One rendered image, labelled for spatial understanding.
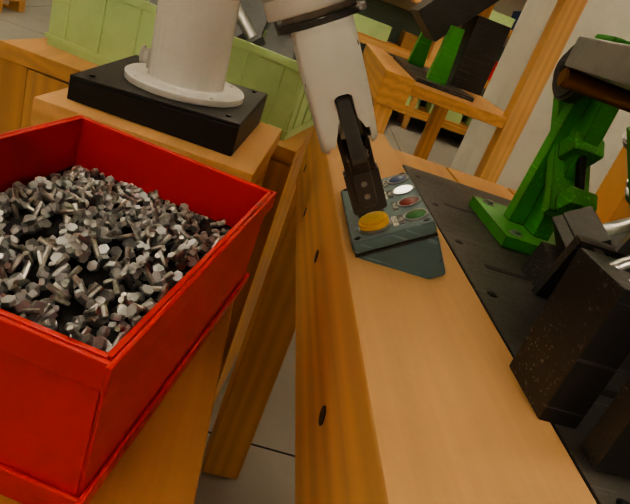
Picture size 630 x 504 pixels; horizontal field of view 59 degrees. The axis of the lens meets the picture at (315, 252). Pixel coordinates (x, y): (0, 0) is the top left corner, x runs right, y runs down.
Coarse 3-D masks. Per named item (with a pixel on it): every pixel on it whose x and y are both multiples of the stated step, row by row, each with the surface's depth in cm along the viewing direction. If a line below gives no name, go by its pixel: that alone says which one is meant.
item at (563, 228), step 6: (558, 216) 61; (558, 222) 61; (564, 222) 60; (558, 228) 60; (564, 228) 60; (558, 234) 60; (564, 234) 59; (570, 234) 59; (558, 240) 61; (564, 240) 58; (570, 240) 58; (558, 246) 62; (564, 246) 58
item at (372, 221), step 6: (366, 216) 53; (372, 216) 53; (378, 216) 52; (384, 216) 52; (360, 222) 53; (366, 222) 52; (372, 222) 52; (378, 222) 52; (384, 222) 52; (360, 228) 53; (366, 228) 52; (372, 228) 52; (378, 228) 52
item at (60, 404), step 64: (64, 128) 52; (0, 192) 45; (64, 192) 48; (128, 192) 53; (192, 192) 56; (256, 192) 54; (0, 256) 37; (64, 256) 38; (128, 256) 42; (192, 256) 46; (0, 320) 27; (64, 320) 35; (128, 320) 37; (192, 320) 41; (0, 384) 29; (64, 384) 28; (128, 384) 31; (0, 448) 30; (64, 448) 29
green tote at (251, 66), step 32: (64, 0) 126; (96, 0) 124; (128, 0) 122; (64, 32) 128; (96, 32) 126; (128, 32) 124; (256, 64) 120; (288, 64) 118; (288, 96) 121; (288, 128) 124
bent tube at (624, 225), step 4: (616, 220) 59; (620, 220) 59; (624, 220) 59; (628, 220) 58; (604, 224) 59; (608, 224) 59; (612, 224) 59; (616, 224) 59; (620, 224) 58; (624, 224) 58; (628, 224) 58; (608, 228) 59; (612, 228) 59; (616, 228) 58; (620, 228) 58; (624, 228) 58; (628, 228) 58; (608, 232) 59; (612, 232) 58; (616, 232) 58; (620, 232) 58; (624, 232) 58; (628, 232) 58
